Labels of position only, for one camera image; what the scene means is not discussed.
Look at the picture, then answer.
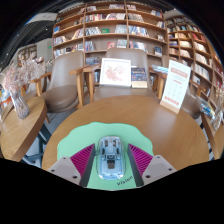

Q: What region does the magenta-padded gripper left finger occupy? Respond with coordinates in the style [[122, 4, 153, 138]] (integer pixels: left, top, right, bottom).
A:
[[48, 143, 97, 188]]

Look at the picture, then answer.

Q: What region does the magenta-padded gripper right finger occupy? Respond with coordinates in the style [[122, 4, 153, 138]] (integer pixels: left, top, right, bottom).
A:
[[126, 143, 178, 188]]

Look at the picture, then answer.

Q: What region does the transparent blue computer mouse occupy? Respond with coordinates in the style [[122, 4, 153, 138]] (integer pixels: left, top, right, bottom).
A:
[[95, 135, 127, 181]]

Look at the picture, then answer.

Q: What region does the green blob-shaped mouse pad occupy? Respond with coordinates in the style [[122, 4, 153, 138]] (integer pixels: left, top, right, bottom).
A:
[[56, 121, 155, 192]]

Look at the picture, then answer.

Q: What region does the round wooden side table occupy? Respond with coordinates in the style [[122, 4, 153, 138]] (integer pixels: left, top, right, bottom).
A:
[[0, 95, 48, 163], [199, 111, 224, 161]]

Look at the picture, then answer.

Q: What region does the white red sign wooden base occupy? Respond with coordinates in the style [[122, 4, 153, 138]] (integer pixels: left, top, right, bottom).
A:
[[159, 59, 192, 115]]

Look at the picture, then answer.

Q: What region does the dark blue book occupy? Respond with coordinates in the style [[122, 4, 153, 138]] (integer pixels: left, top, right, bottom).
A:
[[130, 67, 148, 89]]

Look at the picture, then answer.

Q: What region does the glass vase with dried flowers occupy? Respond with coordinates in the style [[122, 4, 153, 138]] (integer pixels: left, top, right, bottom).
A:
[[3, 58, 48, 120], [211, 83, 224, 133]]

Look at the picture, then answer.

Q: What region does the stack of colourful books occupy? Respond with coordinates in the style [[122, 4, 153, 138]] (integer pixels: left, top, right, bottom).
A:
[[196, 95, 216, 119]]

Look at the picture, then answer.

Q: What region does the white framed floral picture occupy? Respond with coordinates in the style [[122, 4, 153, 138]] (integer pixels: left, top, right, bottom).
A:
[[98, 57, 132, 88]]

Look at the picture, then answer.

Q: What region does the light blue book stack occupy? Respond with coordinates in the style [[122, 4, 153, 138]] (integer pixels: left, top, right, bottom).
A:
[[151, 64, 169, 75]]

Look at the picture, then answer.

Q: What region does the small distant wooden bookshelf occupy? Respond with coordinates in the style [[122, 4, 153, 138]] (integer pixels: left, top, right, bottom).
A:
[[16, 44, 38, 66]]

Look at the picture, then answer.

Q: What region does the curved wooden bookshelf unit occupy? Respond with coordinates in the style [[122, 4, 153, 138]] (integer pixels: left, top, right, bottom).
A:
[[164, 14, 224, 108]]

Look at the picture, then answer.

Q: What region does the wide wooden bookshelf unit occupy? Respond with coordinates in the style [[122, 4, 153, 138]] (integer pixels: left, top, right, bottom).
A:
[[51, 0, 168, 66]]

